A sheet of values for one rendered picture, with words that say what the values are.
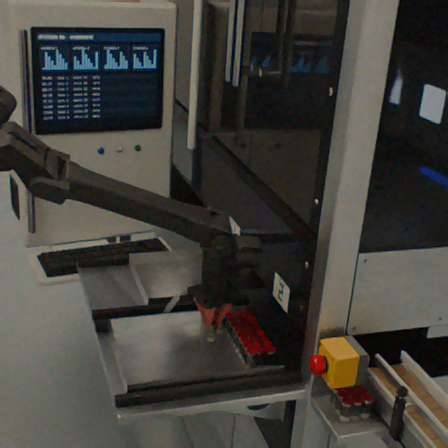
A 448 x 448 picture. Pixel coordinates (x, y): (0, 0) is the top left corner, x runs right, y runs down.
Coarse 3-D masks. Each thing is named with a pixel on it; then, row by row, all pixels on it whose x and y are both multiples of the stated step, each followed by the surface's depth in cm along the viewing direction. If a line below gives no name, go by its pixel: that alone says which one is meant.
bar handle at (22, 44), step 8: (24, 32) 187; (24, 40) 188; (24, 48) 188; (24, 56) 189; (24, 64) 190; (24, 72) 191; (24, 80) 192; (24, 88) 193; (24, 96) 193; (24, 104) 194; (24, 112) 195; (24, 120) 196; (32, 200) 206; (32, 208) 207; (32, 216) 208; (32, 224) 209; (32, 232) 210
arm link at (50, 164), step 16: (16, 128) 124; (0, 144) 121; (16, 144) 121; (32, 144) 126; (0, 160) 122; (16, 160) 122; (32, 160) 123; (48, 160) 127; (32, 176) 125; (48, 176) 125
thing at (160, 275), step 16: (144, 256) 195; (160, 256) 197; (176, 256) 198; (192, 256) 200; (144, 272) 191; (160, 272) 192; (176, 272) 193; (192, 272) 193; (240, 272) 195; (144, 288) 176; (160, 288) 183; (176, 288) 184; (240, 288) 187; (256, 288) 180
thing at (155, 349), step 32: (128, 320) 163; (160, 320) 165; (192, 320) 168; (128, 352) 155; (160, 352) 156; (192, 352) 157; (224, 352) 158; (128, 384) 139; (160, 384) 141; (192, 384) 143
